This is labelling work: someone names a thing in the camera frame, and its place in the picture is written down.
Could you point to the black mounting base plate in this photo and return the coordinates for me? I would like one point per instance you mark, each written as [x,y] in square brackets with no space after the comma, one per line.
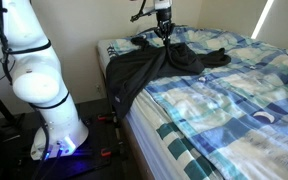
[94,146]

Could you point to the wooden bed frame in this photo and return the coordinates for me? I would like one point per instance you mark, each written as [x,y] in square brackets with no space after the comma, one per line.
[135,150]

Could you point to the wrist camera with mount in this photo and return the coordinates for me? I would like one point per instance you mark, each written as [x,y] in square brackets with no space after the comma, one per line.
[145,12]

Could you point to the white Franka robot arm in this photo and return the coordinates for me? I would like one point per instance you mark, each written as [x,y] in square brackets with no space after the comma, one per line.
[34,66]

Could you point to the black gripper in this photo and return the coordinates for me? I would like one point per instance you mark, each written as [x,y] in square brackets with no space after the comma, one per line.
[164,17]

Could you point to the black sweatshirt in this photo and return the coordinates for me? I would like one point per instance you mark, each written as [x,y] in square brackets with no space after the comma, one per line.
[134,73]

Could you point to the blue patchwork quilt bed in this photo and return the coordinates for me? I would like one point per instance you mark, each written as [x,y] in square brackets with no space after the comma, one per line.
[244,110]

